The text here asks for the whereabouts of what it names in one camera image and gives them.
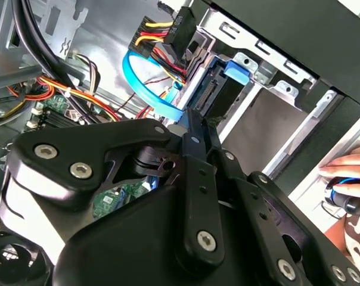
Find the person hand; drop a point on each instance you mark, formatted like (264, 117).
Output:
(356, 164)

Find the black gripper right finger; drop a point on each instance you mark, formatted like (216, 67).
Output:
(257, 202)

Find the hard disk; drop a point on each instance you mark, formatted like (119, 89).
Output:
(236, 74)

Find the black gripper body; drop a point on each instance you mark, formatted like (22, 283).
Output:
(132, 238)

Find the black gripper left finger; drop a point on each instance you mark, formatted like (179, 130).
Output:
(63, 149)

